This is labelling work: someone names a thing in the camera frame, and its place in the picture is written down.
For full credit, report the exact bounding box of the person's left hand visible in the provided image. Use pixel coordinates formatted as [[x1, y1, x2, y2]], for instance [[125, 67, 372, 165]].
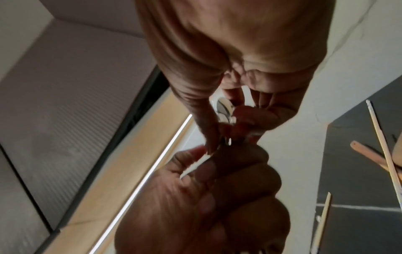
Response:
[[113, 142, 291, 254]]

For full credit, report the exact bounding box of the person's right hand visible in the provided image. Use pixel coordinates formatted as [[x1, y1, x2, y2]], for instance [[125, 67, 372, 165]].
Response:
[[134, 0, 337, 156]]

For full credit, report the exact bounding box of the steel spoon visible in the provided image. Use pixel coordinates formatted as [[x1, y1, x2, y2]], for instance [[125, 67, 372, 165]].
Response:
[[216, 86, 254, 146]]

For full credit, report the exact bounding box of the blue-tipped bamboo chopstick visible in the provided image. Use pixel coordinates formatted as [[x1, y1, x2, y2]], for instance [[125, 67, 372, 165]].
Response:
[[365, 99, 402, 200], [310, 191, 332, 252]]

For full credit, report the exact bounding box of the orange wooden spatula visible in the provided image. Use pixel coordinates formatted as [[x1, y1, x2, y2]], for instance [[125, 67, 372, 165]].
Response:
[[349, 140, 402, 176]]

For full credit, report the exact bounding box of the LED light strip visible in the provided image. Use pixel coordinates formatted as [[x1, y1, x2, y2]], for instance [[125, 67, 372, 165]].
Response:
[[89, 113, 193, 254]]

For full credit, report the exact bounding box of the wooden overhead cabinet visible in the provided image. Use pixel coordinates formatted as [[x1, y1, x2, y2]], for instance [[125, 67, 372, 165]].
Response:
[[44, 86, 202, 254]]

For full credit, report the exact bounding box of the steel range hood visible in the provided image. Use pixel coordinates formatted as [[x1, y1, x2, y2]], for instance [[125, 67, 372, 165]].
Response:
[[0, 0, 172, 254]]

